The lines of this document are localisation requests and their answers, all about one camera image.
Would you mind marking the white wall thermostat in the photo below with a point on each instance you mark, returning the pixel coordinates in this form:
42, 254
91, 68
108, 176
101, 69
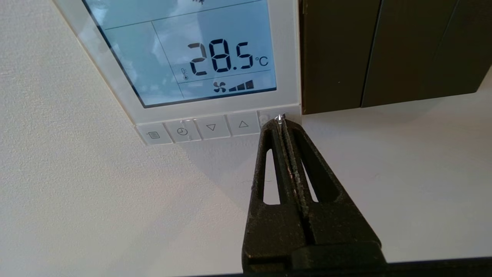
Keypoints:
192, 57

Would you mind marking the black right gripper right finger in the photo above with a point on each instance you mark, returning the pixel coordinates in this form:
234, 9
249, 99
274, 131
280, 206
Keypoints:
338, 231

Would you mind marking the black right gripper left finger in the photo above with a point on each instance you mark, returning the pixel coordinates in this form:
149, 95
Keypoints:
273, 231

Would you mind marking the black wall switch panel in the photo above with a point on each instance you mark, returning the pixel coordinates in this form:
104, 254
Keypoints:
384, 50

